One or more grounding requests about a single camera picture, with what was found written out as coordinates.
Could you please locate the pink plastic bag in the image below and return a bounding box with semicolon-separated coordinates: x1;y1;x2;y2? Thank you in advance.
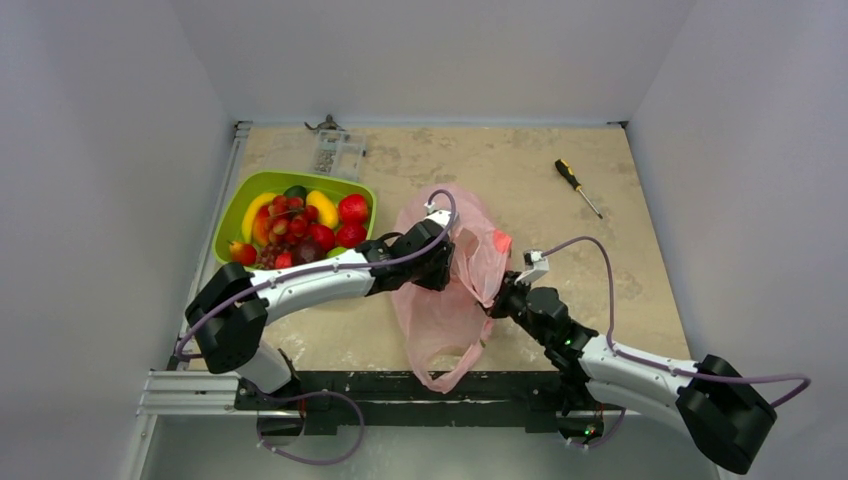
391;183;512;394

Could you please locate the shiny red fake apple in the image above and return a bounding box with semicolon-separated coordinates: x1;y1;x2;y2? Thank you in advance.
337;194;370;225

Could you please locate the dark maroon fake fruit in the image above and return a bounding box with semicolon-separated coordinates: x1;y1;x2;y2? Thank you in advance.
290;239;326;266

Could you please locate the red fake grape bunch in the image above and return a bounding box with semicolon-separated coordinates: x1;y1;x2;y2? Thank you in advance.
257;243;290;270

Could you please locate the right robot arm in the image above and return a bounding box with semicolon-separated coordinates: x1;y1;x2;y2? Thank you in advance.
486;271;777;475

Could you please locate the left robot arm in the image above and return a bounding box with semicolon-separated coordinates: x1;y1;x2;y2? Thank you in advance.
176;210;455;409

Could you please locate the red fake pomegranate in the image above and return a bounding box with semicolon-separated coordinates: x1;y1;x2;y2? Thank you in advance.
335;223;368;249

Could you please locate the yellow fake mango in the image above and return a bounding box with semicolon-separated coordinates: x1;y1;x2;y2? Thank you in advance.
306;190;340;230

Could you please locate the red round fake fruit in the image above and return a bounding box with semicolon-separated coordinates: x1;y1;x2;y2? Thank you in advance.
273;252;294;269

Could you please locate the dark green fake avocado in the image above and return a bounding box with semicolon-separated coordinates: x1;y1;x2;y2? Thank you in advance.
283;185;308;200

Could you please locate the red orange fake mango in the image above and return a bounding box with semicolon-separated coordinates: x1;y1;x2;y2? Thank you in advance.
251;205;271;248

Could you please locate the yellow fake banana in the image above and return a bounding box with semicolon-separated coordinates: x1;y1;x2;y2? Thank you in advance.
240;192;276;243

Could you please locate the black yellow screwdriver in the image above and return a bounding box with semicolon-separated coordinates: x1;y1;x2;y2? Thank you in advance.
554;159;604;219

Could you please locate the clear plastic screw box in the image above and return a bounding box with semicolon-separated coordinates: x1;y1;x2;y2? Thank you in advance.
276;130;367;182

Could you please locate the dark metal clamp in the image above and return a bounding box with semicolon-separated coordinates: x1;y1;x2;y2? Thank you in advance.
303;114;344;133

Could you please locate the green plastic tray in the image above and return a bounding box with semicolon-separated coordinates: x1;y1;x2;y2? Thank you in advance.
210;170;378;264

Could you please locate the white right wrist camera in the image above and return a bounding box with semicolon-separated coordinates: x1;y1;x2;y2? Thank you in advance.
516;250;550;285

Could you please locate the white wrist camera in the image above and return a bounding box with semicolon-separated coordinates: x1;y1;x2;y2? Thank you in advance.
516;250;550;285
424;202;459;231

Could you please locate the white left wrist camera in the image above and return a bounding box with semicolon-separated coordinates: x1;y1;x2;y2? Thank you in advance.
424;202;459;231

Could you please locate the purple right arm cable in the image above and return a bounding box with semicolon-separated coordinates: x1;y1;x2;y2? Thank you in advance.
539;236;813;410

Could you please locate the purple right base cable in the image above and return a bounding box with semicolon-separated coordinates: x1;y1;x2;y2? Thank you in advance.
566;409;627;452

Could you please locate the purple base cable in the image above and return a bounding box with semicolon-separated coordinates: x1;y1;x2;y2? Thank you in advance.
566;409;627;452
255;390;366;466

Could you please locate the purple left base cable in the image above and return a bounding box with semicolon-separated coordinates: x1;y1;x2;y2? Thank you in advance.
255;390;366;466

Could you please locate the aluminium frame rail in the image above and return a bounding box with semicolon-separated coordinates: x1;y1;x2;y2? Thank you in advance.
118;121;253;479

